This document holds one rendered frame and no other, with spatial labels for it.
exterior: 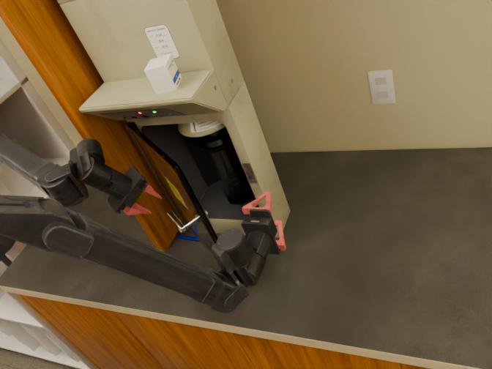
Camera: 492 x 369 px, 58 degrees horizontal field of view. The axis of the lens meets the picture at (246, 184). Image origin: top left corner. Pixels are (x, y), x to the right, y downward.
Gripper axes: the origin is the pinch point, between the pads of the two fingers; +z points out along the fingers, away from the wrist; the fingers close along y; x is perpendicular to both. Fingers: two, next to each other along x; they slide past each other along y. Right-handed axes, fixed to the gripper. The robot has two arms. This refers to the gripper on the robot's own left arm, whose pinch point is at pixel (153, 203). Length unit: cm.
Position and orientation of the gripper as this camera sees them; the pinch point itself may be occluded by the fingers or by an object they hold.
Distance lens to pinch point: 112.0
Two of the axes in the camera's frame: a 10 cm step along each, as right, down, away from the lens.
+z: 6.1, 4.2, 6.8
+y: -6.0, 8.0, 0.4
